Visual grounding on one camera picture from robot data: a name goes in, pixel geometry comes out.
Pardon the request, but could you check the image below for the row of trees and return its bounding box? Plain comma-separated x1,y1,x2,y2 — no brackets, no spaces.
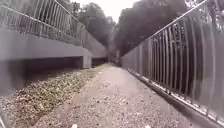
63,0,224,64

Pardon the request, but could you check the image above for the strip of fallen leaves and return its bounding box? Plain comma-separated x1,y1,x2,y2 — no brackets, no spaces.
0,63,108,128

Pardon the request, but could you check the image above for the metal railing with bars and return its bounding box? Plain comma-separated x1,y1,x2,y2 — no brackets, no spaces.
120,0,224,125

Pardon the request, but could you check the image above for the grey concrete path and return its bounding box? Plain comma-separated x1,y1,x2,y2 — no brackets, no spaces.
33,63,198,128

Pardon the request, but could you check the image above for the grey concrete wall with railing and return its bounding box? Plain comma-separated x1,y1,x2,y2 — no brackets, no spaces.
0,0,108,94

